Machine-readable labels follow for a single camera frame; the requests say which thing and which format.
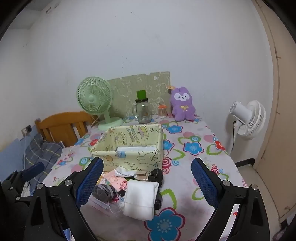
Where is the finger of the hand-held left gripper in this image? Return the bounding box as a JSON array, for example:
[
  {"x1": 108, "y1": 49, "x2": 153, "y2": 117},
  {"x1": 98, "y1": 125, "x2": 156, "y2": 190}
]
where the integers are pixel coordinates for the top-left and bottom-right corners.
[{"x1": 2, "y1": 162, "x2": 45, "y2": 205}]

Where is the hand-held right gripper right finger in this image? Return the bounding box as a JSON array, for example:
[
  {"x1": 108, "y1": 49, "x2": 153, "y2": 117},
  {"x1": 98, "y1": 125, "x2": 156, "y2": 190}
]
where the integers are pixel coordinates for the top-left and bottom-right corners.
[{"x1": 191, "y1": 158, "x2": 270, "y2": 241}]

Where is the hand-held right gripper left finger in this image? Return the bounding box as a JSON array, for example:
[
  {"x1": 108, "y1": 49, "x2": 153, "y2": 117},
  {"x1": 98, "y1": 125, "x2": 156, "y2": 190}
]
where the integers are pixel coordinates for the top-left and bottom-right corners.
[{"x1": 24, "y1": 157, "x2": 104, "y2": 241}]

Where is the pink wet wipes pack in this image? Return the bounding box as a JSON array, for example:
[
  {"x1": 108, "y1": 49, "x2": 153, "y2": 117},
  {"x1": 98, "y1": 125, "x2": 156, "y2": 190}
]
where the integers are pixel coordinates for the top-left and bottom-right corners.
[{"x1": 104, "y1": 173, "x2": 129, "y2": 193}]

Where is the grey cloth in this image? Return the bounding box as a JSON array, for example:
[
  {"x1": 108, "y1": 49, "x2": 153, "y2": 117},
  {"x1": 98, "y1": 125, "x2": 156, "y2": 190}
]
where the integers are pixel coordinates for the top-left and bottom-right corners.
[{"x1": 92, "y1": 184, "x2": 115, "y2": 204}]

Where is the blue plaid blanket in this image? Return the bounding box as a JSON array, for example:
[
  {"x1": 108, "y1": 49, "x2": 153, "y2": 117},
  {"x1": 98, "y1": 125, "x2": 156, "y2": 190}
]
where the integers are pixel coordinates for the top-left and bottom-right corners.
[{"x1": 23, "y1": 133, "x2": 64, "y2": 186}]

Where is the clear plastic bag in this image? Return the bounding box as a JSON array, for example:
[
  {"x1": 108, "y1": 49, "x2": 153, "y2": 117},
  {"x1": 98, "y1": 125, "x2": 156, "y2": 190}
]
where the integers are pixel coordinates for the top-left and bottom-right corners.
[{"x1": 88, "y1": 197, "x2": 124, "y2": 215}]

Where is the clear plastic packet beige cloth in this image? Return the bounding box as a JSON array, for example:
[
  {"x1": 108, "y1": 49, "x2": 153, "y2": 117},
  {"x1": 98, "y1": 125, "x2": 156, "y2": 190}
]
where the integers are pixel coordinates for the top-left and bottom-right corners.
[{"x1": 114, "y1": 169, "x2": 149, "y2": 182}]

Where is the black cloth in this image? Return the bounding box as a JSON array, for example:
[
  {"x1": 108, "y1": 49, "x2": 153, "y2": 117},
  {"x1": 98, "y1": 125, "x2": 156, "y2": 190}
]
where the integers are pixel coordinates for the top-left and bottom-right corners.
[{"x1": 148, "y1": 169, "x2": 164, "y2": 210}]

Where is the wooden headboard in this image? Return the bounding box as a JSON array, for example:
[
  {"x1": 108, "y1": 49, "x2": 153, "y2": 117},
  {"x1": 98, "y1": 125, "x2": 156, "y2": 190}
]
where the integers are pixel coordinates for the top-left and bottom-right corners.
[{"x1": 35, "y1": 111, "x2": 95, "y2": 147}]

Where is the white folded cloth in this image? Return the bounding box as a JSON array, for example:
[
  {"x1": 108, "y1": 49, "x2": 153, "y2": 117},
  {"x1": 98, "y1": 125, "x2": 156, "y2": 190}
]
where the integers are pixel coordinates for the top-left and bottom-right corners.
[{"x1": 122, "y1": 179, "x2": 159, "y2": 220}]

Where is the yellow cartoon storage box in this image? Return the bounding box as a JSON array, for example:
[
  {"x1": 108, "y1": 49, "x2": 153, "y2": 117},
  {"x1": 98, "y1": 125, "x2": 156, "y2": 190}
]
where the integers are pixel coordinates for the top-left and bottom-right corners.
[{"x1": 90, "y1": 123, "x2": 164, "y2": 172}]

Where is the white plastic packet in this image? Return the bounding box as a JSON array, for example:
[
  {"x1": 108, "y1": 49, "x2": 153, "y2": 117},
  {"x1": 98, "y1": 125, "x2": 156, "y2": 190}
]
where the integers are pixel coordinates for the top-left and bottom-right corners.
[{"x1": 116, "y1": 146, "x2": 158, "y2": 154}]

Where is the purple plush toy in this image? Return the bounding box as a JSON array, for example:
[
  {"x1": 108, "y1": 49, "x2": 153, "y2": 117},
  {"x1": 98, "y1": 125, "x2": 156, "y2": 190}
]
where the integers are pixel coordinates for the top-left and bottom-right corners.
[{"x1": 168, "y1": 86, "x2": 196, "y2": 121}]

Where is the white standing fan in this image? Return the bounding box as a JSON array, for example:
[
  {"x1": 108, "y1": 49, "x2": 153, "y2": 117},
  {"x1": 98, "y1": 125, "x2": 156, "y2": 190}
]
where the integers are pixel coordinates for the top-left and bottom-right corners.
[{"x1": 225, "y1": 100, "x2": 266, "y2": 160}]

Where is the beige wooden door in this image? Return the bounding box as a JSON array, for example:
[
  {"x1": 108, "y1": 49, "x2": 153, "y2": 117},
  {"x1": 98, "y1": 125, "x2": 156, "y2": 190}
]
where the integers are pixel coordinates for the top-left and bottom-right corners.
[{"x1": 252, "y1": 0, "x2": 296, "y2": 223}]

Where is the green desk fan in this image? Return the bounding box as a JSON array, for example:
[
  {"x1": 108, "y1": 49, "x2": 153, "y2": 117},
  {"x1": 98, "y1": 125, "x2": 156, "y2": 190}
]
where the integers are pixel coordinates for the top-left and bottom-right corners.
[{"x1": 77, "y1": 77, "x2": 124, "y2": 131}]

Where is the glass jar green lid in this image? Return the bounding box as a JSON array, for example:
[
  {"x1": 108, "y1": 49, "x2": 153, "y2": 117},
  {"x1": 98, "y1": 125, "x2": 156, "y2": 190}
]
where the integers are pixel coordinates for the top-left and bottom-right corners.
[{"x1": 135, "y1": 90, "x2": 151, "y2": 124}]

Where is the green printed board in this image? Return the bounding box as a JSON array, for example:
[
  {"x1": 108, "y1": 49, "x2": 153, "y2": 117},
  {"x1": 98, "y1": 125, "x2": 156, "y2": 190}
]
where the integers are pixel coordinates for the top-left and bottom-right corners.
[{"x1": 107, "y1": 71, "x2": 171, "y2": 118}]

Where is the black fan cable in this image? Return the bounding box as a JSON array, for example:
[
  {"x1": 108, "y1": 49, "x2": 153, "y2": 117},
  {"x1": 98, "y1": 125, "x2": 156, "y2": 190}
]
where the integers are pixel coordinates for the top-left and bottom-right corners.
[{"x1": 232, "y1": 120, "x2": 237, "y2": 151}]

